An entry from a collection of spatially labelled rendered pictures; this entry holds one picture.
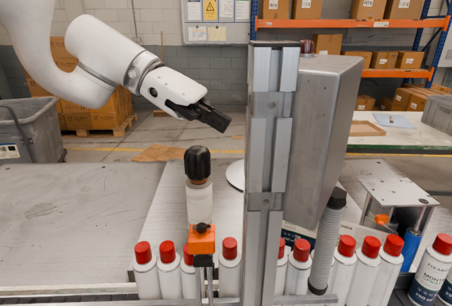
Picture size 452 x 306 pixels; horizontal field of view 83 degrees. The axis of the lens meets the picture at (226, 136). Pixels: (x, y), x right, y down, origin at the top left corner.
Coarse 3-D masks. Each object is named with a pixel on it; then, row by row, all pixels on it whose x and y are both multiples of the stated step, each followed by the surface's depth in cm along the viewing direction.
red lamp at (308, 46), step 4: (300, 40) 35; (304, 40) 35; (308, 40) 35; (304, 44) 35; (308, 44) 35; (312, 44) 35; (304, 48) 35; (308, 48) 35; (312, 48) 35; (304, 52) 35; (308, 52) 35; (312, 52) 35; (300, 56) 35; (304, 56) 35; (308, 56) 35; (312, 56) 35
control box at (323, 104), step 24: (312, 72) 25; (336, 72) 24; (360, 72) 35; (312, 96) 25; (336, 96) 24; (312, 120) 26; (336, 120) 27; (312, 144) 27; (336, 144) 30; (288, 168) 30; (312, 168) 28; (336, 168) 36; (288, 192) 31; (312, 192) 29; (288, 216) 32; (312, 216) 30
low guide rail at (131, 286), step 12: (0, 288) 64; (12, 288) 64; (24, 288) 64; (36, 288) 64; (48, 288) 64; (60, 288) 64; (72, 288) 64; (84, 288) 64; (96, 288) 64; (108, 288) 64; (120, 288) 64; (132, 288) 64; (216, 288) 65
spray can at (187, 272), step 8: (184, 248) 54; (184, 256) 54; (192, 256) 53; (184, 264) 55; (192, 264) 54; (184, 272) 54; (192, 272) 54; (200, 272) 55; (184, 280) 55; (192, 280) 55; (184, 288) 56; (192, 288) 55; (184, 296) 58; (192, 296) 56
